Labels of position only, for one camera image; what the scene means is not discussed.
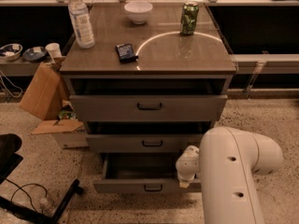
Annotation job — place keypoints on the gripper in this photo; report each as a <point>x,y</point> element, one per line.
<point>186,168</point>

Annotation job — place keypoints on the grey bottom drawer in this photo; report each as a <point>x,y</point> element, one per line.
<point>141,173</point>

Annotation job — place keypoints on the grey drawer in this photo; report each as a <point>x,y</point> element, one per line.
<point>146,108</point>
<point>141,143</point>
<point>141,173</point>

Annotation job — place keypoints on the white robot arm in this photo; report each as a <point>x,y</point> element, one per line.
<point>226,160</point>

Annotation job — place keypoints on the grey middle drawer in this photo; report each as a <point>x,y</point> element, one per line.
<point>141,143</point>

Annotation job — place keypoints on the grey drawer cabinet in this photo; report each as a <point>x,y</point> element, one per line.
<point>168,64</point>

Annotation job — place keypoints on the grey top drawer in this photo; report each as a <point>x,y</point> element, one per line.
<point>146,108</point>

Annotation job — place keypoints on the white box with flap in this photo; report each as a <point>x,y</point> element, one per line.
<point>68,133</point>

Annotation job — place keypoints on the green snack bag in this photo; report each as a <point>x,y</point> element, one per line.
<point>64,114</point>

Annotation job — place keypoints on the dark blue snack packet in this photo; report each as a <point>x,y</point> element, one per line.
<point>126,53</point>

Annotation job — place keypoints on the brown cardboard box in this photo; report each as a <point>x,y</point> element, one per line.
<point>45,95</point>

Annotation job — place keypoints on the green soda can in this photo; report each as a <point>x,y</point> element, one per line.
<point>189,18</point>

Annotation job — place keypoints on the clear plastic water bottle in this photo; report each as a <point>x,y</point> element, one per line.
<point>80,18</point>

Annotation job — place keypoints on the black chair base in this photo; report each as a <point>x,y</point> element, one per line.
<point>20,203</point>

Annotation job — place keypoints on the white paper cup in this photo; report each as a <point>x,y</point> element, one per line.
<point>53,50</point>

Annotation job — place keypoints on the blue plate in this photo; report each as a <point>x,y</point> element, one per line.
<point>35,54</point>

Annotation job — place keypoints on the blue white bowl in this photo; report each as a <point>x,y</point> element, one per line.
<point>11,52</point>

